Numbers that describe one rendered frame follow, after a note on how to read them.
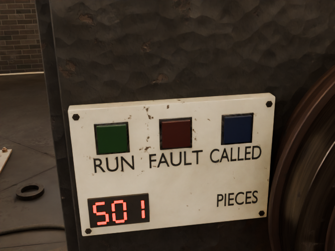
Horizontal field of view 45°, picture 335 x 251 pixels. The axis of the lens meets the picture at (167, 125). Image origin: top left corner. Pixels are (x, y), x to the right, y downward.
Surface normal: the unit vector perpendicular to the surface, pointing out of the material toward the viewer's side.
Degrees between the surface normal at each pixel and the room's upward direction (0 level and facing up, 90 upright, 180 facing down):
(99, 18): 90
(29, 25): 90
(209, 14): 90
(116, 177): 90
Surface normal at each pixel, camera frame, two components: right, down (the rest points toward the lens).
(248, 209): 0.15, 0.34
